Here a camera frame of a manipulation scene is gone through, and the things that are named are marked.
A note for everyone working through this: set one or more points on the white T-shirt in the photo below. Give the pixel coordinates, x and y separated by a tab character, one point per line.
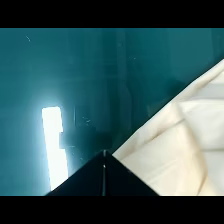
176	150

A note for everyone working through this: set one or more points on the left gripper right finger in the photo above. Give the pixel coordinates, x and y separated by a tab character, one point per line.
125	181

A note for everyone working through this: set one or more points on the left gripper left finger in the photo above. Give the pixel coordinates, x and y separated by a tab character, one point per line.
85	181

